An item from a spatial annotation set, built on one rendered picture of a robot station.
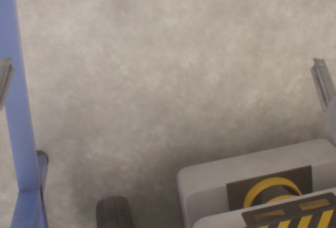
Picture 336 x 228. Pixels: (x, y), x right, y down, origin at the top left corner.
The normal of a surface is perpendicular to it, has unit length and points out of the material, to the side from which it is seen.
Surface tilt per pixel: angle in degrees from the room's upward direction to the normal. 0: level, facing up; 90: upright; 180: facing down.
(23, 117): 0
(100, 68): 0
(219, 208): 0
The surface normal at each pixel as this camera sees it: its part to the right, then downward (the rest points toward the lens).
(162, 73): 0.13, 0.33
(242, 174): -0.15, -0.92
